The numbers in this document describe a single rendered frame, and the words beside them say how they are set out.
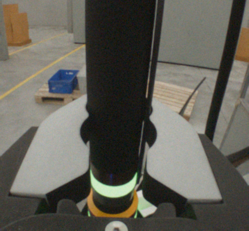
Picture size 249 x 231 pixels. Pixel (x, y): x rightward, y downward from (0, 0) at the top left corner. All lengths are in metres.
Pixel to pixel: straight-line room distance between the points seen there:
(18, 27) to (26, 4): 6.86
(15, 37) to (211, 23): 6.82
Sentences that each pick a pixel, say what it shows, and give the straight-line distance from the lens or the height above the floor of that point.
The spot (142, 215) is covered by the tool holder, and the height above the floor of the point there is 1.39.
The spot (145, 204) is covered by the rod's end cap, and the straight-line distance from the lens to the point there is 0.20.
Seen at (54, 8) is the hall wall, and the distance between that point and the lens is 13.88.
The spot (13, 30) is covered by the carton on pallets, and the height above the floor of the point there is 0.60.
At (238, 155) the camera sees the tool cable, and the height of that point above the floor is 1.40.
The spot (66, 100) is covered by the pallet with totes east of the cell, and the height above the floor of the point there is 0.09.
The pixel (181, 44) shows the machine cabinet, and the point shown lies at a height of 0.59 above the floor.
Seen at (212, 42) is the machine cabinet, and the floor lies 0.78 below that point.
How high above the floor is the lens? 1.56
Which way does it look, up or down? 30 degrees down
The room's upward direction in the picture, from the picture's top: 3 degrees clockwise
